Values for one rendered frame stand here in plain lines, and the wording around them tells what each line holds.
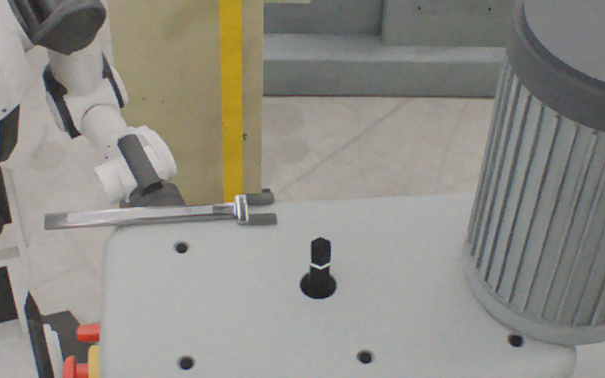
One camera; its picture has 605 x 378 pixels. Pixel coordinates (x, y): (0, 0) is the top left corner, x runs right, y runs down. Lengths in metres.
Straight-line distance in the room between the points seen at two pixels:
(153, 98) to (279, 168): 0.85
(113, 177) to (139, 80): 1.43
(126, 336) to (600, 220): 0.46
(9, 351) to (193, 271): 1.00
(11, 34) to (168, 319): 0.72
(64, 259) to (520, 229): 2.77
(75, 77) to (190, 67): 1.26
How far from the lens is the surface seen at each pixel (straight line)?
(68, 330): 2.76
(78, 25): 1.73
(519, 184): 0.97
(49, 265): 3.66
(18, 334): 2.07
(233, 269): 1.12
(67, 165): 3.97
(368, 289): 1.11
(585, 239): 0.98
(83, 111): 1.95
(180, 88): 3.17
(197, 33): 3.04
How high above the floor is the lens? 2.74
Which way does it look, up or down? 45 degrees down
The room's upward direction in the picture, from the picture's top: 3 degrees clockwise
